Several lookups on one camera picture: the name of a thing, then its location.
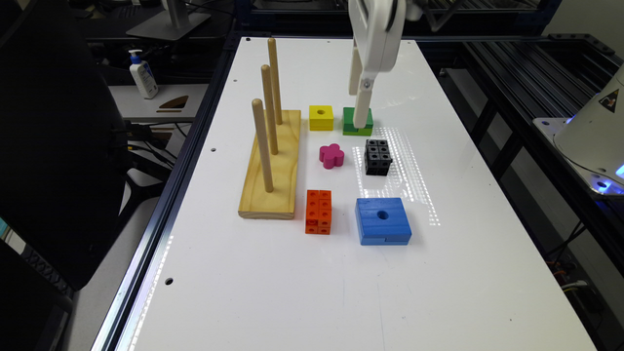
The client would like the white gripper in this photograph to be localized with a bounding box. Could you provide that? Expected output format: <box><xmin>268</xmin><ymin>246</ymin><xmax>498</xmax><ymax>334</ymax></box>
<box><xmin>348</xmin><ymin>0</ymin><xmax>407</xmax><ymax>128</ymax></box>

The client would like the pink flower block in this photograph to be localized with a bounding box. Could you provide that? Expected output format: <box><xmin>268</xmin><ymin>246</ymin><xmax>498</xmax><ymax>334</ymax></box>
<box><xmin>319</xmin><ymin>143</ymin><xmax>344</xmax><ymax>170</ymax></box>

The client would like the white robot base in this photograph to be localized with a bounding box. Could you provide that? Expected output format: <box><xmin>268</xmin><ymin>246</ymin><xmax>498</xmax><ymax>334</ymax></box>
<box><xmin>533</xmin><ymin>69</ymin><xmax>623</xmax><ymax>197</ymax></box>

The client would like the green square block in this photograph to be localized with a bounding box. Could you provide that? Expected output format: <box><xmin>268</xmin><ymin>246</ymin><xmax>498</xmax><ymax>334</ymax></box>
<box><xmin>342</xmin><ymin>107</ymin><xmax>373</xmax><ymax>137</ymax></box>

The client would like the yellow square block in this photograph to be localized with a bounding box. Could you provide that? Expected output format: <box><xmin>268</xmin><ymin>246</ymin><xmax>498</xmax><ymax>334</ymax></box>
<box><xmin>309</xmin><ymin>105</ymin><xmax>333</xmax><ymax>131</ymax></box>

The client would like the black cube cluster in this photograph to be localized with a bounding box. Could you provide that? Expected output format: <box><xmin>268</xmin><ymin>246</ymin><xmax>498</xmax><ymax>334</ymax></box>
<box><xmin>365</xmin><ymin>139</ymin><xmax>393</xmax><ymax>176</ymax></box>

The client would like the rear wooden peg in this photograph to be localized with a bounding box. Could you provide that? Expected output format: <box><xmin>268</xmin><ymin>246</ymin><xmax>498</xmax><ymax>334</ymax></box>
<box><xmin>267</xmin><ymin>37</ymin><xmax>283</xmax><ymax>125</ymax></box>

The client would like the wooden peg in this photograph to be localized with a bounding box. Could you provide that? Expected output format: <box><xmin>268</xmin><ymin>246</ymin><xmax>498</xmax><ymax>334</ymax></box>
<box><xmin>261</xmin><ymin>64</ymin><xmax>279</xmax><ymax>155</ymax></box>
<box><xmin>267</xmin><ymin>37</ymin><xmax>283</xmax><ymax>125</ymax></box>
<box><xmin>252</xmin><ymin>98</ymin><xmax>274</xmax><ymax>193</ymax></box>

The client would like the middle wooden peg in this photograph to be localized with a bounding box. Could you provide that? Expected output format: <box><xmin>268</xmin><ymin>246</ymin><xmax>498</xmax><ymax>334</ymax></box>
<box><xmin>261</xmin><ymin>64</ymin><xmax>279</xmax><ymax>155</ymax></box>

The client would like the front wooden peg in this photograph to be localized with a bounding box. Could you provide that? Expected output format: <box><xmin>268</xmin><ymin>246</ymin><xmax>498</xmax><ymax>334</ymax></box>
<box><xmin>252</xmin><ymin>98</ymin><xmax>274</xmax><ymax>193</ymax></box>

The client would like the orange cube cluster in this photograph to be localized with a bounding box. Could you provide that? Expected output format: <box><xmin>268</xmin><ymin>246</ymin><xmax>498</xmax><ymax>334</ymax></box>
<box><xmin>305</xmin><ymin>190</ymin><xmax>332</xmax><ymax>235</ymax></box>

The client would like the blue square block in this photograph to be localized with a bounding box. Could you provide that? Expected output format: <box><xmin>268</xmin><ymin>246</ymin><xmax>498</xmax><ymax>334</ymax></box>
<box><xmin>355</xmin><ymin>198</ymin><xmax>411</xmax><ymax>246</ymax></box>

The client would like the wooden peg base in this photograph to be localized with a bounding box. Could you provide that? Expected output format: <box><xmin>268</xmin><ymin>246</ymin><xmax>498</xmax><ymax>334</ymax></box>
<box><xmin>238</xmin><ymin>110</ymin><xmax>301</xmax><ymax>219</ymax></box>

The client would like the grey monitor stand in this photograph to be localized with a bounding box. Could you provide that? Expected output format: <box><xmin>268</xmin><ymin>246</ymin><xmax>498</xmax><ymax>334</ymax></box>
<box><xmin>126</xmin><ymin>0</ymin><xmax>211</xmax><ymax>41</ymax></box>

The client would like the white pump bottle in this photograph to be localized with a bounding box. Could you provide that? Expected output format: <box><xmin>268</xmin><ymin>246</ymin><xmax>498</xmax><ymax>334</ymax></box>
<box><xmin>129</xmin><ymin>50</ymin><xmax>159</xmax><ymax>99</ymax></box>

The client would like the black aluminium frame rack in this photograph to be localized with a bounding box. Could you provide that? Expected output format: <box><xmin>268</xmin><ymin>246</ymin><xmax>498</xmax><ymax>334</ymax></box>
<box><xmin>416</xmin><ymin>34</ymin><xmax>623</xmax><ymax>269</ymax></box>

